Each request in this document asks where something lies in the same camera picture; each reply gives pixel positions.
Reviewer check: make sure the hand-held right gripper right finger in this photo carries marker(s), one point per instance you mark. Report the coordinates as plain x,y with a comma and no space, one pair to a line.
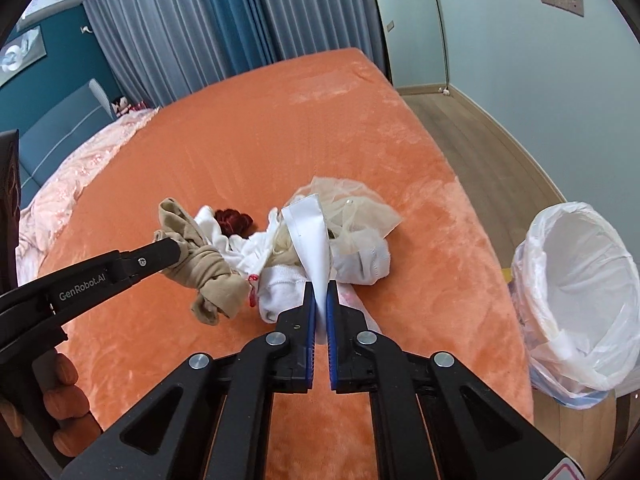
332,340

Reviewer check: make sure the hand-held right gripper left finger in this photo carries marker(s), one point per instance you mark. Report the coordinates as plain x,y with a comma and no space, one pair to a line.
310,340

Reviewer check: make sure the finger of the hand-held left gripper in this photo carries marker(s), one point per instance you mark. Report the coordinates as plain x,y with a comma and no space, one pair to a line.
155,255

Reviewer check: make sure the beige stocking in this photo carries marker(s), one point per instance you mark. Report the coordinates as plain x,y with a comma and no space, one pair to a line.
210,270

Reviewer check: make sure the dark red velvet scrunchie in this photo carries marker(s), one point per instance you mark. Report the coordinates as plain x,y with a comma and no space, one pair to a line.
235,221

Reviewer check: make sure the white cloth strip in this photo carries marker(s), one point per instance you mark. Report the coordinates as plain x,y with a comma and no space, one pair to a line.
312,240

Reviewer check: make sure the bin with white plastic liner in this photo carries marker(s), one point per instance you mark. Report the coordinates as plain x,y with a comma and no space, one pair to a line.
575,260

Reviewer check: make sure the wooden waste bin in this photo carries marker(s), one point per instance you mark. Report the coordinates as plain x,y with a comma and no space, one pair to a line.
575,430

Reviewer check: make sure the person's left hand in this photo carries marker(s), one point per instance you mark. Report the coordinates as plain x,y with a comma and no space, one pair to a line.
67,400

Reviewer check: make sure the white knit sock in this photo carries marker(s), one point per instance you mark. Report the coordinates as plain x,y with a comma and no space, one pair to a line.
360,262

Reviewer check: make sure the white cloth garment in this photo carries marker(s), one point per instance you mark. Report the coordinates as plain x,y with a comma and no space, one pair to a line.
240,255

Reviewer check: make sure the pink quilt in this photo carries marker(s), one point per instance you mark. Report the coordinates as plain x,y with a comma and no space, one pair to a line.
75,185

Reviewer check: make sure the beige tulle mesh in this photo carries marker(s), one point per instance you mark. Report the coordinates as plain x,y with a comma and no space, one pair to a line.
360,210

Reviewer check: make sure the stuffed toy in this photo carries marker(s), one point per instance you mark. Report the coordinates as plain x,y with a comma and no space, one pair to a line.
124,106

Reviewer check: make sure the blue padded headboard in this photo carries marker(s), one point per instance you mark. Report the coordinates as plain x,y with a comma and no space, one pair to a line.
50,125

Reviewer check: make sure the orange plush blanket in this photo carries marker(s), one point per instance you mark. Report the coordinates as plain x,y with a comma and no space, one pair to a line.
300,150

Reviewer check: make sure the yellow object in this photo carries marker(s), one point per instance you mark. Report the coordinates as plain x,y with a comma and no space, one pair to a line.
507,274

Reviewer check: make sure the grey curtain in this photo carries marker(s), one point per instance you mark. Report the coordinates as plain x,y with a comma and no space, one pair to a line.
320,5
150,30

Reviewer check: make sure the blue curtain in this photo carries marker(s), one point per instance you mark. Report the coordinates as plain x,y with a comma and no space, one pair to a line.
235,0

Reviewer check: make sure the thin metal pipe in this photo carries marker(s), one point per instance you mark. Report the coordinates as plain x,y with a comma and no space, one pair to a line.
441,20

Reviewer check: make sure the white wall hook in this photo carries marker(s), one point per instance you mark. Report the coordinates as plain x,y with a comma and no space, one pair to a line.
86,29

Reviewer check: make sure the framed wall picture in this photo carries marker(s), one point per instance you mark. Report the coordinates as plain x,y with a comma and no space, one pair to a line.
20,52

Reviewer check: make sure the beige wall socket panel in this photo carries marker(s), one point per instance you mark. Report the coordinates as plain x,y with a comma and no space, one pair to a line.
562,0

